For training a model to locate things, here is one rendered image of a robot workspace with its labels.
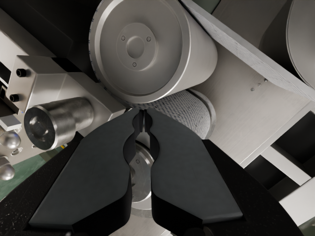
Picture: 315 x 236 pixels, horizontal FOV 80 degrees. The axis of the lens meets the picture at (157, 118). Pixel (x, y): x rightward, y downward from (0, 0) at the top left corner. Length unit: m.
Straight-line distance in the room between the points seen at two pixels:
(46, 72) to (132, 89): 0.09
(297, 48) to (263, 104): 0.34
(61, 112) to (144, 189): 0.12
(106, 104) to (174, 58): 0.08
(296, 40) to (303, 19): 0.02
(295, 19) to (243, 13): 0.33
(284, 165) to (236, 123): 0.16
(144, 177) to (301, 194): 0.48
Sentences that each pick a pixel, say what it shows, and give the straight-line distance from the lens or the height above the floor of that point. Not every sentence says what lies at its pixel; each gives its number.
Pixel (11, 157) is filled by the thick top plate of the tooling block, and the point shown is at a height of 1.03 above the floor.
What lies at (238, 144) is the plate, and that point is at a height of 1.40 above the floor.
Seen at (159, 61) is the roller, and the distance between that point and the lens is 0.21.
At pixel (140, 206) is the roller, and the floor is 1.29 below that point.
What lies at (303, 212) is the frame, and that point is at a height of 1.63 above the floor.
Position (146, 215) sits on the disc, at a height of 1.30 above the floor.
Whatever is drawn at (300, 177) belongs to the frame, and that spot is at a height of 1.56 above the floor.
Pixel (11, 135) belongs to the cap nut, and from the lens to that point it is 0.39.
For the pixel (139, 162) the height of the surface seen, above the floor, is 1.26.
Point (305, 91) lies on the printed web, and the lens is 0.20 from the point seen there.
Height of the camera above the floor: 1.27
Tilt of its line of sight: 9 degrees down
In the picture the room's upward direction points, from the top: 130 degrees clockwise
